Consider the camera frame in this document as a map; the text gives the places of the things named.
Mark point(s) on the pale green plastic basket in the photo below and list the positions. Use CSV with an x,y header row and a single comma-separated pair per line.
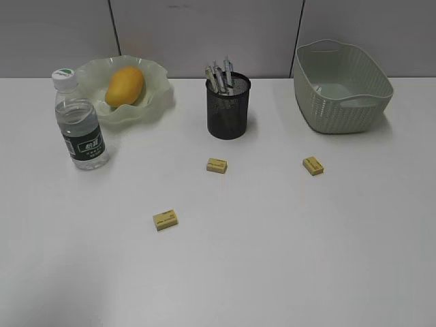
x,y
355,91

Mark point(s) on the yellow mango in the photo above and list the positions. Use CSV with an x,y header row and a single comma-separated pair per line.
x,y
125,87

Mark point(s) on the yellow eraser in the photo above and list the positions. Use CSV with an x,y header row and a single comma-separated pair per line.
x,y
216,165
313,166
165,220

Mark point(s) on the clear water bottle green label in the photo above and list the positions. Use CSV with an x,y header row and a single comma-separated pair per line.
x,y
78,122

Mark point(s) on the grey grip pen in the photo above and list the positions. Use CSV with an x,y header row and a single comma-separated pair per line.
x,y
228,75

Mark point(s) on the beige grip pen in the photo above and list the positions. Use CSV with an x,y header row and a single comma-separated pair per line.
x,y
211,78

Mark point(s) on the black mesh pen holder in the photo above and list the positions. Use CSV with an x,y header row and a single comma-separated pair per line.
x,y
227,114

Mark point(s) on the blue grey pen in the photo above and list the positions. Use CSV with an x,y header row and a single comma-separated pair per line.
x,y
219,77

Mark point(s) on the pale green wavy plate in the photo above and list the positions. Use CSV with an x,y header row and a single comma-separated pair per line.
x,y
156,95

